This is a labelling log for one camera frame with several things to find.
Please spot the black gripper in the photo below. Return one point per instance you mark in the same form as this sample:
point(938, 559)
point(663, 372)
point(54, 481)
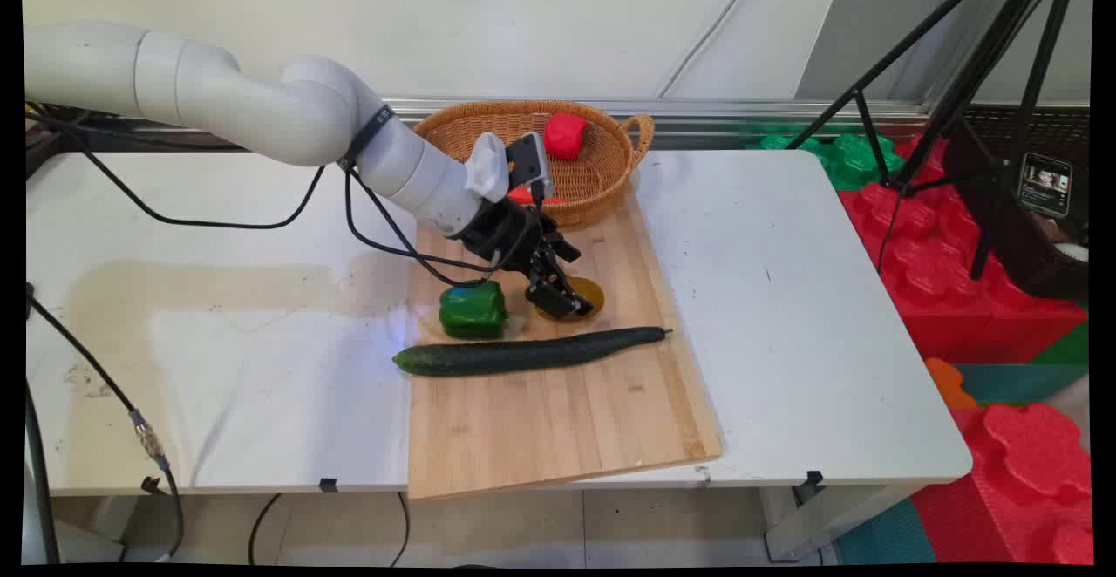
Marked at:
point(506, 233)

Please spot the dark green toy cucumber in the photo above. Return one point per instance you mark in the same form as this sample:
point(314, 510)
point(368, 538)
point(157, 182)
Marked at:
point(523, 352)

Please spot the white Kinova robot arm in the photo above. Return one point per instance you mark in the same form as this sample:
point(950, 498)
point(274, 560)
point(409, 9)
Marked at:
point(261, 106)

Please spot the brown toy potato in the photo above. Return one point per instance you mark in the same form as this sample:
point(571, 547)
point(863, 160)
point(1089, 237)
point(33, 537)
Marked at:
point(595, 294)

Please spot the green toy bell pepper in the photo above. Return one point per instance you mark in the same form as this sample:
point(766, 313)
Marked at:
point(472, 311)

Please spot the orange toy carrot green leaves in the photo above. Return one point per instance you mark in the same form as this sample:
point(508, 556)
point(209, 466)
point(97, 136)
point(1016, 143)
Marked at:
point(549, 200)

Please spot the bamboo cutting board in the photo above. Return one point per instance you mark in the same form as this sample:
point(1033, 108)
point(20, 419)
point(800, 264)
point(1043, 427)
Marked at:
point(558, 420)

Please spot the red toy bell pepper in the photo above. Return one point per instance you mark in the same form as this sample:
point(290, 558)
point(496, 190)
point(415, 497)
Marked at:
point(566, 136)

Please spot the black table edge clip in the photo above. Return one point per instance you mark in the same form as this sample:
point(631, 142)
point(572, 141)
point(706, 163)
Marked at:
point(813, 478)
point(328, 485)
point(153, 485)

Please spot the green foam block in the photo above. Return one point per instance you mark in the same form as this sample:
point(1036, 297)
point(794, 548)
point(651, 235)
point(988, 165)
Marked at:
point(850, 159)

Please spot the white table leg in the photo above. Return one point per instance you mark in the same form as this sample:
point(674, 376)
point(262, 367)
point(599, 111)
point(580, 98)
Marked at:
point(819, 525)

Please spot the large red foam block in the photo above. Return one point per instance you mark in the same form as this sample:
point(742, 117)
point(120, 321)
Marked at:
point(950, 272)

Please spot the orange foam piece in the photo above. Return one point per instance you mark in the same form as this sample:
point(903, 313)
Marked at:
point(949, 383)

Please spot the black tripod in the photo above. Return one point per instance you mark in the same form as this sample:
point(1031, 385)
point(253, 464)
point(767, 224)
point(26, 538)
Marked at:
point(968, 80)

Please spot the black smartphone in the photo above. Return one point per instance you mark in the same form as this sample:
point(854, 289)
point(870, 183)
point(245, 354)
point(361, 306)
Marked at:
point(1045, 183)

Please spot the red foam block flower studs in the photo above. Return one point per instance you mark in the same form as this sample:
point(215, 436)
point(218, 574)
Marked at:
point(1029, 472)

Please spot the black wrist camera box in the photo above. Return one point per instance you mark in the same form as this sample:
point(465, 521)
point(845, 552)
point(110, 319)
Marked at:
point(528, 163)

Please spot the aluminium wall rail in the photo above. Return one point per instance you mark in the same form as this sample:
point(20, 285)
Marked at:
point(741, 115)

